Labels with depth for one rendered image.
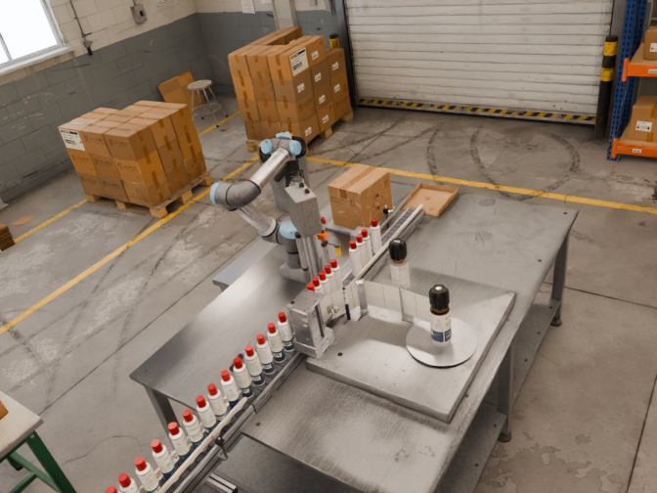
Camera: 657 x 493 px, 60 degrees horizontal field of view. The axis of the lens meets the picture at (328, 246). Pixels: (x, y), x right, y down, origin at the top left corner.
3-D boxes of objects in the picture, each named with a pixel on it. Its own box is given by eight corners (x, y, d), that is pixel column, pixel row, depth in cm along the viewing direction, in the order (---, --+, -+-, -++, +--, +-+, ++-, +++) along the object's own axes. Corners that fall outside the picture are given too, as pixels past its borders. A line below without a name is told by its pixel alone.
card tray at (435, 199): (438, 216, 341) (438, 211, 339) (399, 209, 355) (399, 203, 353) (458, 193, 361) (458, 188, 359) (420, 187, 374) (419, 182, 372)
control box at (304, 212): (303, 239, 257) (295, 202, 247) (291, 222, 271) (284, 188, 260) (324, 232, 260) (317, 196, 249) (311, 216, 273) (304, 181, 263)
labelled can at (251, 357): (260, 388, 240) (249, 353, 229) (250, 384, 243) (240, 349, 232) (268, 380, 244) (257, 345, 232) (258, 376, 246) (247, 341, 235)
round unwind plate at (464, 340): (461, 377, 229) (460, 375, 229) (393, 354, 245) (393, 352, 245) (488, 329, 249) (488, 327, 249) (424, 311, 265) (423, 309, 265)
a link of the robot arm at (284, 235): (297, 253, 300) (290, 232, 293) (279, 249, 308) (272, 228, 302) (311, 242, 308) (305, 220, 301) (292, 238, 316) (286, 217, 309)
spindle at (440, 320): (447, 349, 241) (444, 296, 226) (427, 343, 246) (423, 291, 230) (455, 336, 247) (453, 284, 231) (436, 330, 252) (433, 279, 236)
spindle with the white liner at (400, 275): (406, 298, 275) (401, 247, 259) (389, 293, 280) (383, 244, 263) (414, 288, 281) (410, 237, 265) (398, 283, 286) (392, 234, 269)
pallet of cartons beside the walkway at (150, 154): (215, 182, 624) (193, 104, 575) (160, 220, 569) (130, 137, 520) (142, 169, 686) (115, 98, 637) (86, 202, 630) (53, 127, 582)
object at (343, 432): (419, 522, 189) (419, 519, 188) (129, 379, 267) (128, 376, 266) (579, 212, 326) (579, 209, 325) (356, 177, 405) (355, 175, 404)
